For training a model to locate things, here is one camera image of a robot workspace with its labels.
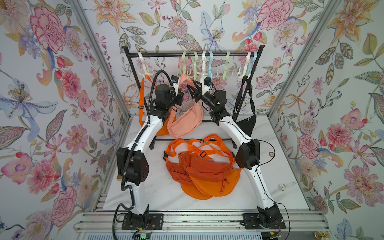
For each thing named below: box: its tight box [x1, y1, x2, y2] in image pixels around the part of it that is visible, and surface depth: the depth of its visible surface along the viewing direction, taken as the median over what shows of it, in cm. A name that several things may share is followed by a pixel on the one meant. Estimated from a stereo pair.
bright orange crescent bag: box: [181, 181, 214, 200], surface depth 83 cm
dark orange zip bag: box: [163, 139, 194, 184], surface depth 90 cm
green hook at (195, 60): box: [191, 51, 200, 81], surface depth 74 cm
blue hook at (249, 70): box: [246, 51, 258, 77], surface depth 74 cm
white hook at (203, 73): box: [201, 51, 209, 79], surface depth 74 cm
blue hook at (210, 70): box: [205, 51, 219, 81], surface depth 73 cm
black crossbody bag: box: [232, 75, 257, 137], surface depth 104 cm
